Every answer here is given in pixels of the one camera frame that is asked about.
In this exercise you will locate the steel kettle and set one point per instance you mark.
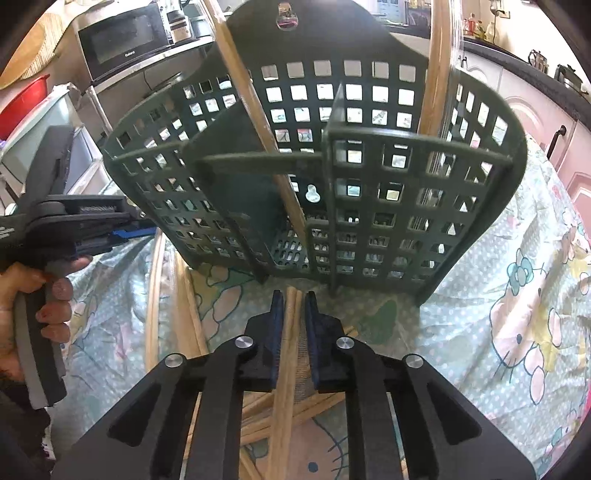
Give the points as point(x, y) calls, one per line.
point(567, 78)

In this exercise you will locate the pile of chopsticks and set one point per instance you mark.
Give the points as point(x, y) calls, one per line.
point(189, 314)

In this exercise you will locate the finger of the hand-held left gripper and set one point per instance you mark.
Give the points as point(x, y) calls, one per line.
point(127, 235)
point(92, 203)

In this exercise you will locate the long wooden chopstick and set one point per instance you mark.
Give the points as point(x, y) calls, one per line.
point(284, 406)
point(249, 115)
point(436, 83)

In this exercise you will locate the white plastic storage box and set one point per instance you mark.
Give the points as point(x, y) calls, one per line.
point(27, 138)

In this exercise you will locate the woven bamboo tray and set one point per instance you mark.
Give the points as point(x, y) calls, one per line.
point(37, 55)

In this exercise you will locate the dark labelled jar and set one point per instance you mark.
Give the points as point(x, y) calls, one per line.
point(180, 27)

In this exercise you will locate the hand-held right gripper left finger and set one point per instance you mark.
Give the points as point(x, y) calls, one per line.
point(277, 325)

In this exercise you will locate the red plastic basin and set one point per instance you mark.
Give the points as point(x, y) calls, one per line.
point(23, 108)

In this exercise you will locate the group of condiment bottles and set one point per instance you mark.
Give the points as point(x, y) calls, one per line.
point(480, 26)

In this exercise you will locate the glass french press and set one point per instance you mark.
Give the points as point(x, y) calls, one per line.
point(538, 61)

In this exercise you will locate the black microwave oven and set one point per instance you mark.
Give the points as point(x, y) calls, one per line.
point(122, 44)

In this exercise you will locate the clear suction cup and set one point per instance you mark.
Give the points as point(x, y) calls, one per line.
point(287, 16)

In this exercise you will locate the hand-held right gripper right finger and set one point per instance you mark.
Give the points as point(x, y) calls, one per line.
point(311, 332)

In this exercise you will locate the white kitchen shelf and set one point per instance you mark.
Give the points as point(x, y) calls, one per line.
point(138, 87)

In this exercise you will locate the cat print tablecloth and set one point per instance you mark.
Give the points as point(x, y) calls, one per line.
point(498, 277)

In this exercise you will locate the person's left hand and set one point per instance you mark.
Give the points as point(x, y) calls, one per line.
point(55, 290)

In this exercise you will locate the white lower kitchen cabinets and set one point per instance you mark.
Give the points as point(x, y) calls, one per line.
point(521, 115)

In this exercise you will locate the black kitchen countertop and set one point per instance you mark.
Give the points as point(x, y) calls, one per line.
point(521, 74)

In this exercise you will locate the green plastic utensil basket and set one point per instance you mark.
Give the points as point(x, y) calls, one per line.
point(258, 198)

